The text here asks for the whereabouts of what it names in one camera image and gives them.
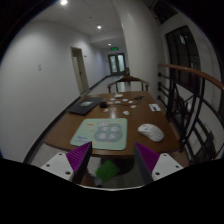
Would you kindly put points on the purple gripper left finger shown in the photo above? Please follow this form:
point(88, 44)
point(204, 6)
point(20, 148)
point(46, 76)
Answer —
point(70, 166)

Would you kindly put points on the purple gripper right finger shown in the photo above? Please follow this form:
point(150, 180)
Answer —
point(154, 166)

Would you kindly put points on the white computer mouse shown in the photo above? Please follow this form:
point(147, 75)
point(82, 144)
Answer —
point(152, 132)

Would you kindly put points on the light green mouse pad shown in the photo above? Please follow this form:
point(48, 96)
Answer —
point(105, 134)

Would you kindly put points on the green object under table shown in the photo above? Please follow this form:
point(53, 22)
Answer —
point(107, 171)

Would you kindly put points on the white paper piece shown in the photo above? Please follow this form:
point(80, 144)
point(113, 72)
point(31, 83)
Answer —
point(126, 113)

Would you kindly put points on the white card at table edge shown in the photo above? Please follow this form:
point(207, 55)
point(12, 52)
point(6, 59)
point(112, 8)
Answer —
point(154, 107)

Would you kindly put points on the dark laptop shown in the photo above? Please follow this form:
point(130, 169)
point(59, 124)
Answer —
point(85, 106)

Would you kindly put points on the small black box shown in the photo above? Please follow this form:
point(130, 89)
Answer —
point(103, 105)

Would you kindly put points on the wooden handrail with black railing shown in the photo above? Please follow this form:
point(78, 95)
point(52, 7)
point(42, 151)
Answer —
point(186, 95)

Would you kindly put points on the wooden chair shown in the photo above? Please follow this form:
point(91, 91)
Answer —
point(129, 79)

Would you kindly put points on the beige side door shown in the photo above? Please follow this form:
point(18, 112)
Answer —
point(79, 70)

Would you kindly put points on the double glass door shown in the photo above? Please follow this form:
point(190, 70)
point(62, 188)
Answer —
point(117, 63)

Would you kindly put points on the green exit sign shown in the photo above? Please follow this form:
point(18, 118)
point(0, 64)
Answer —
point(114, 48)

